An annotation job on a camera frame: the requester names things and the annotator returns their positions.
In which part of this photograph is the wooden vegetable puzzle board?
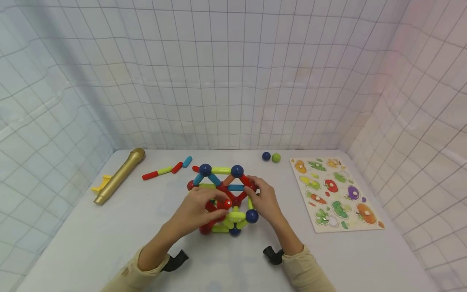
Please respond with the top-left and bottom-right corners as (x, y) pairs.
(289, 157), (386, 234)

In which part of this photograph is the person's right hand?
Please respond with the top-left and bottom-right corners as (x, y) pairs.
(246, 176), (288, 228)

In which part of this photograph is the gold toy microphone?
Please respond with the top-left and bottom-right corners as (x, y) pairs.
(93, 148), (146, 206)

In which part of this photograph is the yellow plastic toy piece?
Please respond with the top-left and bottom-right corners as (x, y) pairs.
(91, 175), (112, 194)

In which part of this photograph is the person's left forearm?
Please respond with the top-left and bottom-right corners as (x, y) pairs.
(100, 225), (191, 292)

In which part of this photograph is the person's left hand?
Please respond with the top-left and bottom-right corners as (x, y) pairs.
(168, 187), (231, 240)

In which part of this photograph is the person's right forearm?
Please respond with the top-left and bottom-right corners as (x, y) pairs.
(270, 217), (338, 292)

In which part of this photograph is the magnetic stick and ball structure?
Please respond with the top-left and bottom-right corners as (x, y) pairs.
(186, 163), (260, 237)

